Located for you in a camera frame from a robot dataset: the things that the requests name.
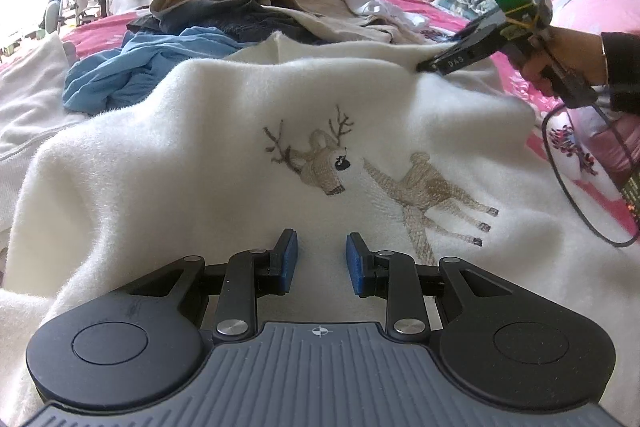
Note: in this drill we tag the white hoodie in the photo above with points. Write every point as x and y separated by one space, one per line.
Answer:
35 97

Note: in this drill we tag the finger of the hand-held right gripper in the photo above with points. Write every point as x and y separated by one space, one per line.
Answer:
432 64

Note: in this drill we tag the dark navy trousers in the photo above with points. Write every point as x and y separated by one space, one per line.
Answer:
235 19

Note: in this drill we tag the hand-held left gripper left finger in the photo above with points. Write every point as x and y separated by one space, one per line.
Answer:
287 262

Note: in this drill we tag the white deer embroidered sweater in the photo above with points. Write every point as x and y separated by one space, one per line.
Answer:
200 187

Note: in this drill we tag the person's right hand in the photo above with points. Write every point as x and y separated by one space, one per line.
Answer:
575 52

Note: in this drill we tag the pink flower print blanket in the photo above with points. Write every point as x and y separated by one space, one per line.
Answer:
515 82

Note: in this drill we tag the blue shirt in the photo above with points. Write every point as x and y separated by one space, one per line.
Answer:
150 57

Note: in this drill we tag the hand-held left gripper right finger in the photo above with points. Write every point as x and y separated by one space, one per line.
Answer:
356 264

